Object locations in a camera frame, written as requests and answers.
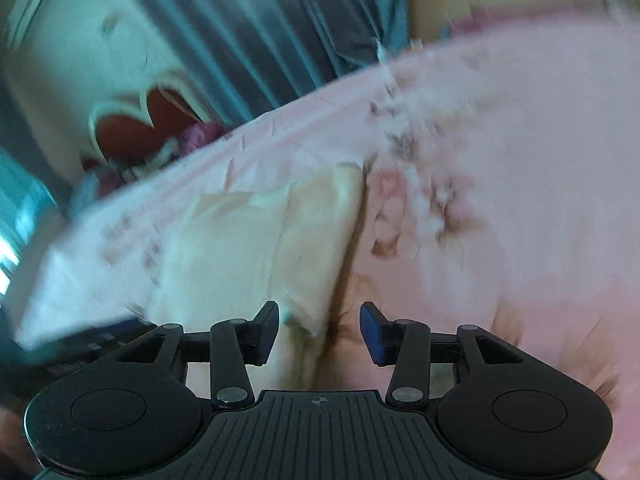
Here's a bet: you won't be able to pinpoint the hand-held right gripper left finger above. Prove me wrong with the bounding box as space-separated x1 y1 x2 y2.
116 301 280 407

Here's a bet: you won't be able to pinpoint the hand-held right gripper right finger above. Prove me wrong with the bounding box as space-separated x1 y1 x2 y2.
359 302 524 407

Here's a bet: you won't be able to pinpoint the cream small garment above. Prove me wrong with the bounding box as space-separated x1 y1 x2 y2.
149 164 367 392

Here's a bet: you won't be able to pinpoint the pile of mixed clothes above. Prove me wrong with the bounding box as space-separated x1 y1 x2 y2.
69 137 201 212

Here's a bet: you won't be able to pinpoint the purple clothes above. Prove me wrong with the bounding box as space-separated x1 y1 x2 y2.
179 121 227 153

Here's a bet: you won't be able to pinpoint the pink floral bedsheet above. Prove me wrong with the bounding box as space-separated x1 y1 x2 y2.
14 4 640 480

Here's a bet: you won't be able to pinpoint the blue curtain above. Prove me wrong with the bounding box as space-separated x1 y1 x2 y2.
30 0 417 127

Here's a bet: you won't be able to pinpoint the red headboard with white frame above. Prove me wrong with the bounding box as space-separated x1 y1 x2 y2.
87 72 217 172

